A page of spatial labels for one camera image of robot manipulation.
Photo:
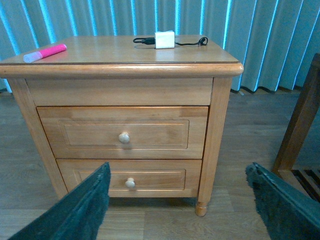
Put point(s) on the dark wooden furniture frame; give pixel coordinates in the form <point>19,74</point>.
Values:
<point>304,178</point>

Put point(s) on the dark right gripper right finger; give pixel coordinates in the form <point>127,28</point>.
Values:
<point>286,212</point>

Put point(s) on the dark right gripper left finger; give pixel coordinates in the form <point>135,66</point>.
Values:
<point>77,216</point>

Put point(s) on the grey pleated curtain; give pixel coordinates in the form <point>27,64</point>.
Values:
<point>274,39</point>

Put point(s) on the wooden nightstand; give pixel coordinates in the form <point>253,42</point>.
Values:
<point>112,71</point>

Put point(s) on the wooden drawer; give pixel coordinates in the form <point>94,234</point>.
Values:
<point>106,132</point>
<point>138,178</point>

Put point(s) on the pink marker with clear cap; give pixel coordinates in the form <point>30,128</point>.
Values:
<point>44,53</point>

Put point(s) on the white charger block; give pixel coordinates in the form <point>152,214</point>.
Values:
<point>164,39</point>

